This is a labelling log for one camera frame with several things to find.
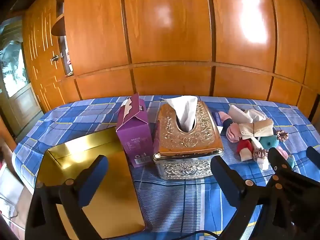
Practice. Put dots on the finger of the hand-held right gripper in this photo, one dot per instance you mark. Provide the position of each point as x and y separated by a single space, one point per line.
276 157
313 155

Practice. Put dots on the white tissue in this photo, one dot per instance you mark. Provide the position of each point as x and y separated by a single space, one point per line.
185 112

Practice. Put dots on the glass panel door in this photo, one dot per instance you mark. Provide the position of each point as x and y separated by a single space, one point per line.
15 67

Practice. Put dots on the wooden door with gold lines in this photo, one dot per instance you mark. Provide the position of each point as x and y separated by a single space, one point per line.
42 42

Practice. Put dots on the brown satin scrunchie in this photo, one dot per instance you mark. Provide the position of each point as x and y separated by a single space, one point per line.
260 153
282 135

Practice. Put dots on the teal plush toy pink dress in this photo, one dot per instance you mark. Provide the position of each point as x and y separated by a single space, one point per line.
268 142

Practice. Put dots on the small pink trinket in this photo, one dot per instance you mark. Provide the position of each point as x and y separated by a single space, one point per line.
68 61

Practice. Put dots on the purple paper carton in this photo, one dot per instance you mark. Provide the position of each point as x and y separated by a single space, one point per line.
135 140

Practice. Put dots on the round wooden shelf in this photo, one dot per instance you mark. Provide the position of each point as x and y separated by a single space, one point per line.
59 26

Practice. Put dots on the metal door knob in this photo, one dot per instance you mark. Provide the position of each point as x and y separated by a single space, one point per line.
55 58

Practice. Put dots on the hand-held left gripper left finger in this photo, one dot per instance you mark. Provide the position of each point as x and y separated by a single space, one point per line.
99 166

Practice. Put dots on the dark dotted cloth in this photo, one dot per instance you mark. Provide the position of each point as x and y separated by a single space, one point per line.
228 124

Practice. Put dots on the pink sock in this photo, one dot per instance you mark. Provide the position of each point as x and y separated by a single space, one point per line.
233 136
225 116

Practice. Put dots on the red plush toy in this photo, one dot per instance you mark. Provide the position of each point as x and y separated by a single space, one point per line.
243 145

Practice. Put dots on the white wipe packet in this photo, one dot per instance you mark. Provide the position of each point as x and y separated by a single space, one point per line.
238 113

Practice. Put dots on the white fluffy sock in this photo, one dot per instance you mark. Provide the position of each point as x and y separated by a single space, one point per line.
261 163

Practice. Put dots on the small blue packet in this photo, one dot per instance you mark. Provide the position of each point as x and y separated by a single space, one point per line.
217 117

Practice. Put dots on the blue plaid bedsheet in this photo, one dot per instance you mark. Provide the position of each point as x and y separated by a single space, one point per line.
175 205

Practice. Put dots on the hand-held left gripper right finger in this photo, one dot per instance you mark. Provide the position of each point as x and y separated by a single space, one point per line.
220 170

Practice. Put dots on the ornate metallic tissue box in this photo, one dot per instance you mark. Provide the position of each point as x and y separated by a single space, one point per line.
190 142

